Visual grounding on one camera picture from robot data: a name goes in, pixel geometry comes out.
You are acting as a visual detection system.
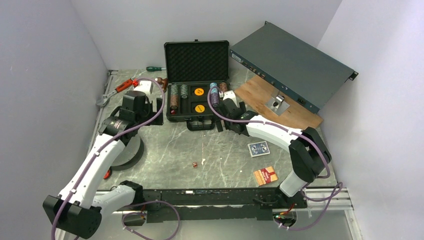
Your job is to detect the blue yellow chip stack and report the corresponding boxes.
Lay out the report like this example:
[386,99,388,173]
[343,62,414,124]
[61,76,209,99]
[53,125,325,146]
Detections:
[180,84,189,99]

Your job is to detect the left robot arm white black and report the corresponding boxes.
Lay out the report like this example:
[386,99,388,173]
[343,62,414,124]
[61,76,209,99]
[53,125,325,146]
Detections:
[42,90,165,240]

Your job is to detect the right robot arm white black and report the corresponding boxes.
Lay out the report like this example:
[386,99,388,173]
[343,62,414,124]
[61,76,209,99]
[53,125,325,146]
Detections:
[208,99,332,208]

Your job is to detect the black poker set case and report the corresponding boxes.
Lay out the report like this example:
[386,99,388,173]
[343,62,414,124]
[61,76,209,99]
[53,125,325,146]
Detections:
[164,40,230,131]

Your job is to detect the orange chips left slot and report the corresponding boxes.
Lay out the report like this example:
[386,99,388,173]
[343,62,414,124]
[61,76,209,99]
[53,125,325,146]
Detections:
[169,94,179,111]

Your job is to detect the orange chips slot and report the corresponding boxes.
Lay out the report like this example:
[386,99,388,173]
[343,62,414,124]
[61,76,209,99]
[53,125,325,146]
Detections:
[219,82,229,93]
[169,94,179,111]

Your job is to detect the purple chips in case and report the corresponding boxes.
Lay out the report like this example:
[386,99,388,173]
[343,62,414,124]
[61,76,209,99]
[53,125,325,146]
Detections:
[210,92,220,108]

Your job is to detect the copper pipe fitting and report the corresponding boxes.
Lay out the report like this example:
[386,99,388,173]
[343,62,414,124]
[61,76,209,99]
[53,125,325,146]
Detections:
[155,77,168,89]

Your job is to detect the blue yellow chips in case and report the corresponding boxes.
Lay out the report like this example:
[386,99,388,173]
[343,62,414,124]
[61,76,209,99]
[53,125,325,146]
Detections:
[170,84,179,98]

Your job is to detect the light blue chips in case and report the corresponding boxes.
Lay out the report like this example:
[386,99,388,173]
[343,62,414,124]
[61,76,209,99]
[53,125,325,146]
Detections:
[210,82,219,94]

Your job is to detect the orange chips right slot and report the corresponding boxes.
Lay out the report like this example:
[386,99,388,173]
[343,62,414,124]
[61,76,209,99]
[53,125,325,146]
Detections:
[219,82,229,93]

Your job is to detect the yellow big blind button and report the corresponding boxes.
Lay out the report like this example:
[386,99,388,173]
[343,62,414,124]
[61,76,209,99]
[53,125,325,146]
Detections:
[194,104,206,113]

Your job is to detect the wooden board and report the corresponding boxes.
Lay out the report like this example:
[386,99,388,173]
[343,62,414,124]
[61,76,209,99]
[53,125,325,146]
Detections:
[235,76,323,130]

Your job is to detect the yellow small blind button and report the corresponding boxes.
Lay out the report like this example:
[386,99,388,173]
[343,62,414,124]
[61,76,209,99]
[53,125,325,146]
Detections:
[193,87,205,96]

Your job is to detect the blue playing card deck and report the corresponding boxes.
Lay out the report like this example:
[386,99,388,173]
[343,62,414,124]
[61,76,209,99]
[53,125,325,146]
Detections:
[247,141,270,158]

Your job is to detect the grey perforated metal disc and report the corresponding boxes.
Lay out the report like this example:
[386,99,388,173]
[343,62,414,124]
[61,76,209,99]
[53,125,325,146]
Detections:
[110,134,145,171]

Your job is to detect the red playing card deck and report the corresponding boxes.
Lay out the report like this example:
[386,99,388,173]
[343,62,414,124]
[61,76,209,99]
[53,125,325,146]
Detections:
[253,166,279,186]

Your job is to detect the red object under disc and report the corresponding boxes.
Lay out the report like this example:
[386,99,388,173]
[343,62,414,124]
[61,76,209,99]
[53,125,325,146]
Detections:
[103,169,112,180]

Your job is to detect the grey rack server unit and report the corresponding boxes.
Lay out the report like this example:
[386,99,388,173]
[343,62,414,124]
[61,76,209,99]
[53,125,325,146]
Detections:
[229,22,359,114]

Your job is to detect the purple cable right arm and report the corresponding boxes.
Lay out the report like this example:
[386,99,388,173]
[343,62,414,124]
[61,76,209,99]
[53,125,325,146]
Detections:
[207,86,344,232]

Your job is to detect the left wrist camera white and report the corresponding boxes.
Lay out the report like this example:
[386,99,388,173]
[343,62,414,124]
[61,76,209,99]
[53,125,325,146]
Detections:
[133,80,154,96]

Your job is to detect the red handled adjustable wrench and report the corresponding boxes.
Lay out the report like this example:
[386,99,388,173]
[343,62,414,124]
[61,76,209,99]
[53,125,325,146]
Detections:
[96,77,138,107]

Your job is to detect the green handled screwdriver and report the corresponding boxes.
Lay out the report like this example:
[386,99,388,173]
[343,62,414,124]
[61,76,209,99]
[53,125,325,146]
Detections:
[146,66,166,72]

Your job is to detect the metal bracket block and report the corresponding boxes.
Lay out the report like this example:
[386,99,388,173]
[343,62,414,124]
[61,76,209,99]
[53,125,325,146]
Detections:
[265,94,290,116]

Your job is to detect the aluminium rail left edge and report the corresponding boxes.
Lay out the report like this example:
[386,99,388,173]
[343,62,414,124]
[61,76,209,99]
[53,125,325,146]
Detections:
[85,70,119,156]

